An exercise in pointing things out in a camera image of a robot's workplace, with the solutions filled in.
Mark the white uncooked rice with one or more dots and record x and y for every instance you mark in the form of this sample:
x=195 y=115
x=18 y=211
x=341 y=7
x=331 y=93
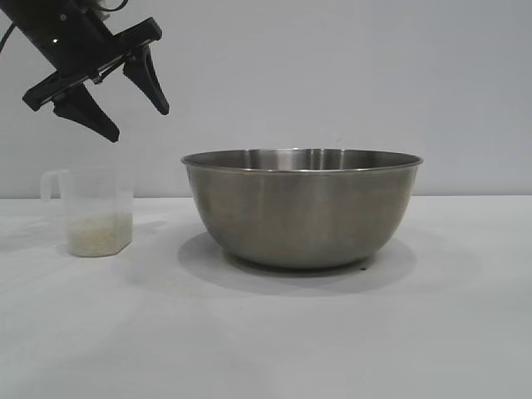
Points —
x=99 y=234

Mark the clear plastic measuring cup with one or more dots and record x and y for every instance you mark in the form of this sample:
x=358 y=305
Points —
x=99 y=193

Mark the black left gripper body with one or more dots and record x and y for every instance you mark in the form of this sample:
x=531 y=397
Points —
x=70 y=43

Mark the stainless steel mixing bowl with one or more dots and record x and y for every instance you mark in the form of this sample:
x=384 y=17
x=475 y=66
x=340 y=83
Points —
x=303 y=216

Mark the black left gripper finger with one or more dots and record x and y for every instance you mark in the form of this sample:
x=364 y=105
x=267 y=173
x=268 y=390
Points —
x=89 y=114
x=147 y=79

